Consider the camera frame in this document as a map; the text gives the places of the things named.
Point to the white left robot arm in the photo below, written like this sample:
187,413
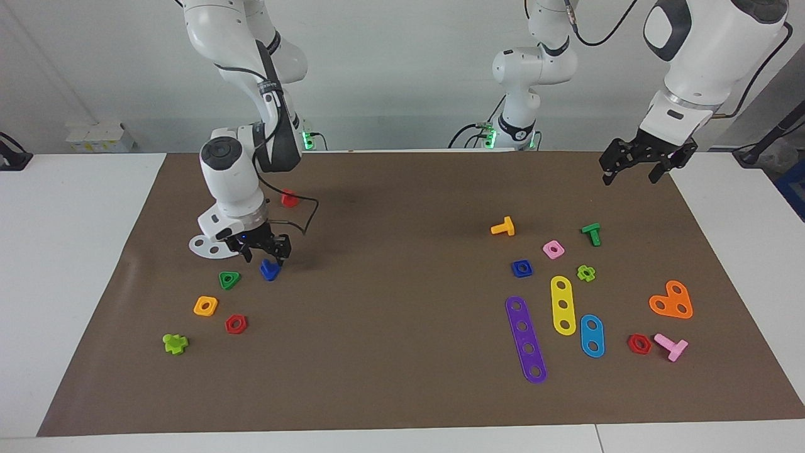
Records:
710,50

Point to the orange heart-shaped plastic plate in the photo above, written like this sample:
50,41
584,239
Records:
673,303

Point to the orange plastic screw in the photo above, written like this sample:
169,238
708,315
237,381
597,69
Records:
504,227

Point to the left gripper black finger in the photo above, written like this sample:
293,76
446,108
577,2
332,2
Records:
609,175
658,173

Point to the blue box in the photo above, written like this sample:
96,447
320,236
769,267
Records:
793,189

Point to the pink plastic screw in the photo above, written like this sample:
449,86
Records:
671,346

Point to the dark green plastic screw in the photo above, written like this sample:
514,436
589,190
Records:
592,233

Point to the black stand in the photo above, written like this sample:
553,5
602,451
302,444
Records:
770,135

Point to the lime green flower nut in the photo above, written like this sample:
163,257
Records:
586,273

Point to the orange square plastic nut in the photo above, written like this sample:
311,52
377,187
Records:
205,306

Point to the green triangle plastic nut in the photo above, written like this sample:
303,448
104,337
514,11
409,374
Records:
228,280

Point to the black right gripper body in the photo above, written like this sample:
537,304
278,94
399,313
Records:
255,240

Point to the blue two-hole plastic strip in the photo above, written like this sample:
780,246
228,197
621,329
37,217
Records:
592,336

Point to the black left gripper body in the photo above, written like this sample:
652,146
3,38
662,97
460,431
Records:
654,151

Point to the white curved strip with holes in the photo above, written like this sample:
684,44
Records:
204,246

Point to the purple four-hole plastic strip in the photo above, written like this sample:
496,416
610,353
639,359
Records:
526,340

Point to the pink square plastic nut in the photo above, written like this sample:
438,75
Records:
553,250

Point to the brown table mat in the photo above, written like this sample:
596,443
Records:
402,352

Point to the red hexagon plastic nut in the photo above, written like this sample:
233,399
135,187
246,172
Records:
639,344
236,324

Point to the blue square plastic nut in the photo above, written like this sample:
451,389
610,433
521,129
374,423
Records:
521,269

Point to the lime flower nut left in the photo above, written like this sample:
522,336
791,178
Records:
175,343

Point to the blue plastic screw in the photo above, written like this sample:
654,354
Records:
270,270

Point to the red plastic screw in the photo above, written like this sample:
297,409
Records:
290,200

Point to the black clamp device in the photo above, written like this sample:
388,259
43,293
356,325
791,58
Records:
12,158

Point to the yellow three-hole plastic strip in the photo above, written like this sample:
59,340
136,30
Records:
563,305

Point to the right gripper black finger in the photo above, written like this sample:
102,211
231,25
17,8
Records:
247,255
282,253

